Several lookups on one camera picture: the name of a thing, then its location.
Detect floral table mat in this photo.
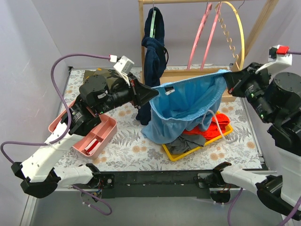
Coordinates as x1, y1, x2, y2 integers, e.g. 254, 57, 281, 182
45, 66, 263, 172

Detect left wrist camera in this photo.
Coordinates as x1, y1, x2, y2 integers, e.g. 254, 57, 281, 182
113, 56, 135, 75

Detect pink hanger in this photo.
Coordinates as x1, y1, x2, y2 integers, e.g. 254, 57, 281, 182
186, 3, 212, 70
200, 3, 221, 70

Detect yellow plastic tray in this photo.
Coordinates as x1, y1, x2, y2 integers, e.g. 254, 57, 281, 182
162, 112, 233, 161

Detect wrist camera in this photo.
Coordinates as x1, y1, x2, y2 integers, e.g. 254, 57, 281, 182
113, 56, 135, 75
255, 45, 293, 75

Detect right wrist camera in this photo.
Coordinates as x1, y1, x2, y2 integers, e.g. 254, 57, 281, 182
255, 45, 293, 75

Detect camouflage shorts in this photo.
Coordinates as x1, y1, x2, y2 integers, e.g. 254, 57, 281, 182
79, 68, 129, 99

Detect wooden clothes rack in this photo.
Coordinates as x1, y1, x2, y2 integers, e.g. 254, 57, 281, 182
138, 0, 279, 103

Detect aluminium frame rail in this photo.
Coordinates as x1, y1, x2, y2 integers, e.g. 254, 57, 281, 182
19, 187, 79, 226

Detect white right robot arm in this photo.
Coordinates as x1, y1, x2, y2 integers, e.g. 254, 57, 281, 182
213, 63, 301, 221

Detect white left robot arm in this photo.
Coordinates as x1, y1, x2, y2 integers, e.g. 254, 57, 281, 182
11, 74, 158, 198

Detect yellow hanger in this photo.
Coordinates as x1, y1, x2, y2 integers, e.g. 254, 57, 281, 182
215, 1, 245, 70

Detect orange shorts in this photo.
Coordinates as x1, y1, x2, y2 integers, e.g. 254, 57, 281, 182
183, 113, 230, 140

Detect green hanger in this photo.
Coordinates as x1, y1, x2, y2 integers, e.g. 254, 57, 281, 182
150, 8, 156, 38

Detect navy blue shorts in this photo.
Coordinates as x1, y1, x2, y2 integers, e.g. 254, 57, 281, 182
135, 6, 169, 126

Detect black base bar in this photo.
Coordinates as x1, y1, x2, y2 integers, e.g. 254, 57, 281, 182
96, 170, 236, 203

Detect red white striped cloth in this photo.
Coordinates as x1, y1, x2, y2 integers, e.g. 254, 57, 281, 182
84, 138, 99, 156

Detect pink divided tray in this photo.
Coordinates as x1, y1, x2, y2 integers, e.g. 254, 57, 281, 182
48, 100, 118, 159

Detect light blue shorts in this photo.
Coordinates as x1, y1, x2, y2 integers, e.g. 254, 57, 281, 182
141, 69, 227, 144

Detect grey shorts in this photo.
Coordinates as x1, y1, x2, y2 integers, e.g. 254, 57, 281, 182
166, 134, 206, 154

